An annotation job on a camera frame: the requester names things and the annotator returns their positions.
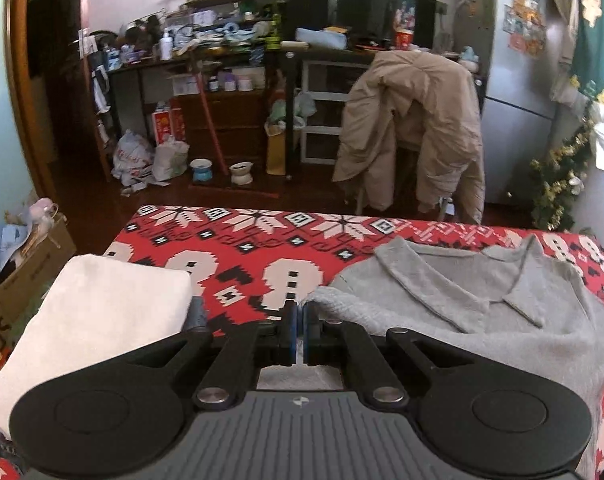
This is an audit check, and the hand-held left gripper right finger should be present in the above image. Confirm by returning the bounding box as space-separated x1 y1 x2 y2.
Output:
303 302 475 409

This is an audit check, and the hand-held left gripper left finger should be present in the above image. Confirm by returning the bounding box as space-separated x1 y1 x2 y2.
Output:
127 301 299 409

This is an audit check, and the grey polo shirt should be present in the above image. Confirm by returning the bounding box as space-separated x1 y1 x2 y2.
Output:
302 234 604 480

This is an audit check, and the blue grey knit garment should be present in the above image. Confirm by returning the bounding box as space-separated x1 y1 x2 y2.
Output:
184 296 210 333

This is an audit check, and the red patterned blanket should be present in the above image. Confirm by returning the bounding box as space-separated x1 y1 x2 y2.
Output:
0 204 604 480

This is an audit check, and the wooden chair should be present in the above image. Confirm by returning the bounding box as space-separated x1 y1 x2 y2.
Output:
352 110 457 222

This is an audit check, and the brown pet mat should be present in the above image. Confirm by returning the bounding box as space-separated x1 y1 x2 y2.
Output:
187 177 280 200

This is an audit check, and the white pet bowl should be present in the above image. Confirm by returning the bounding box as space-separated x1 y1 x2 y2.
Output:
229 161 253 186

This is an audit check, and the yellow paper bag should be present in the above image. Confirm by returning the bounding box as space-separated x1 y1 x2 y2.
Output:
264 120 287 177

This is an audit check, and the blue pet bowl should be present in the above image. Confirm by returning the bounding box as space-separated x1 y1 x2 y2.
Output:
189 158 213 183

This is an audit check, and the white folded cloth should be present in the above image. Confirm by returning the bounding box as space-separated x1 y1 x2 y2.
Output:
0 254 193 433

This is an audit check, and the wooden drawer cabinet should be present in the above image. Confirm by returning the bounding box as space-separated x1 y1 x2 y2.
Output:
174 92 273 173

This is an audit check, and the plain white plastic bag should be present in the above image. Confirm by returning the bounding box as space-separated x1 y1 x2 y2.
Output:
152 135 190 180

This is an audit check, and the black metal desk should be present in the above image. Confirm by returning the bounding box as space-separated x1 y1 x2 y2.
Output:
282 42 485 181

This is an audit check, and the red broom stick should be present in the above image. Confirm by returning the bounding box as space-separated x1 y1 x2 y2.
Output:
194 47 229 176

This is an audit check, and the white drawer unit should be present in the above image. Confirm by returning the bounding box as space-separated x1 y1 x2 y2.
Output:
294 57 377 166

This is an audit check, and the white red printed plastic bag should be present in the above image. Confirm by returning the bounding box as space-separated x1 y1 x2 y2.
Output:
112 130 157 183

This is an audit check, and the red carton box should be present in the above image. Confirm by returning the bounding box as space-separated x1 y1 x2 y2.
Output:
152 107 185 146

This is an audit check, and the beige padded coat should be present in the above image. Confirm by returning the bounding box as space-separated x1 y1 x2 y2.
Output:
332 50 486 225

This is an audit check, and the cardboard box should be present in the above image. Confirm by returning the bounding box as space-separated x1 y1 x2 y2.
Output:
0 212 78 371

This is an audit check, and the silver refrigerator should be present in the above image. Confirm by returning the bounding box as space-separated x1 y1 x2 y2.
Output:
454 0 580 206

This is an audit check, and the christmas tree with gold tinsel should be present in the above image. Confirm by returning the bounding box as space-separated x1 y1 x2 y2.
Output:
529 105 602 233

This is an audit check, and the light blue pouch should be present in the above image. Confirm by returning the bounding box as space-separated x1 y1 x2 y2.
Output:
294 27 353 51

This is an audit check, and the dark wooden desk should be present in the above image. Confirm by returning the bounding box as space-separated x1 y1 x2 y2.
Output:
89 47 293 181

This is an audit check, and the black monitor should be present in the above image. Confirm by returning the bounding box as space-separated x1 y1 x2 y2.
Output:
337 0 450 48

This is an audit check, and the black speaker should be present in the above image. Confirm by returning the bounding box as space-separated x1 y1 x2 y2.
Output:
289 0 330 43

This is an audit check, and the cluster of fridge magnets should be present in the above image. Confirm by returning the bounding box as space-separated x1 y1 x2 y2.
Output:
502 0 547 53

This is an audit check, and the wooden door frame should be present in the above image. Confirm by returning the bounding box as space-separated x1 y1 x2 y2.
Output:
4 0 58 201

